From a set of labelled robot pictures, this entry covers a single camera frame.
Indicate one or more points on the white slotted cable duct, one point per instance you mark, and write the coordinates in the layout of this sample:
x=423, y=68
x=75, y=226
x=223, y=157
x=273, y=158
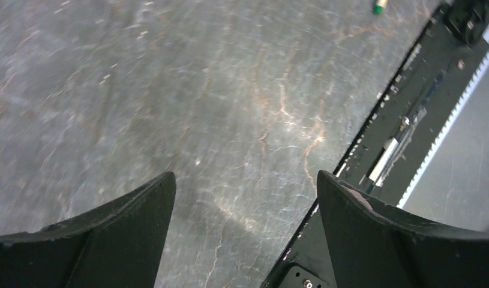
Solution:
x=431, y=132

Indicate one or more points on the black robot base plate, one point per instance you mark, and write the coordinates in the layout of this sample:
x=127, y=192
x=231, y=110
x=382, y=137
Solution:
x=376, y=161

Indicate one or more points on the green capped whiteboard marker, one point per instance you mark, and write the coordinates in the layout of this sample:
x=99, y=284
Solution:
x=379, y=6

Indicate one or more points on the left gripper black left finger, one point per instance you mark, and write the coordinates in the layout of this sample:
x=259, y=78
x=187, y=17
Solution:
x=117, y=244

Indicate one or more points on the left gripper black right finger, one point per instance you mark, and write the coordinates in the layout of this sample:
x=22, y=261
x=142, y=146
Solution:
x=374, y=244

